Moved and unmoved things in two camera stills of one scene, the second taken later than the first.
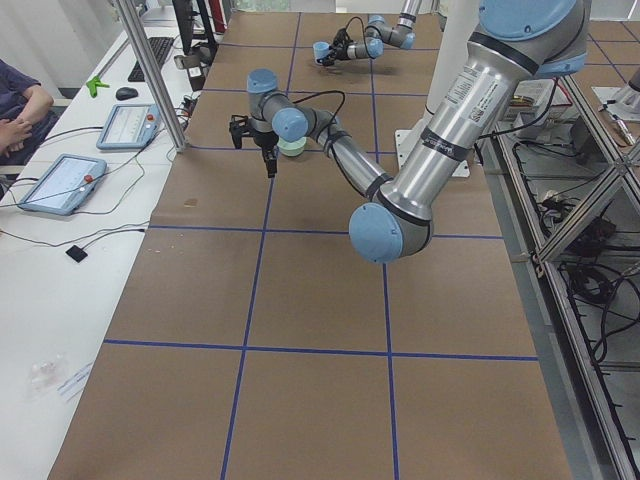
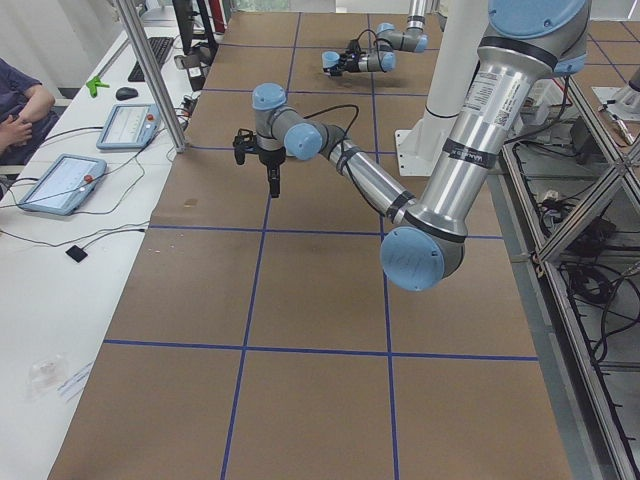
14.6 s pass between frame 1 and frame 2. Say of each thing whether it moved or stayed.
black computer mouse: stayed
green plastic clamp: stayed
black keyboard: stayed
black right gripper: moved
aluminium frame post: stayed
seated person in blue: stayed
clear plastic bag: stayed
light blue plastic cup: moved
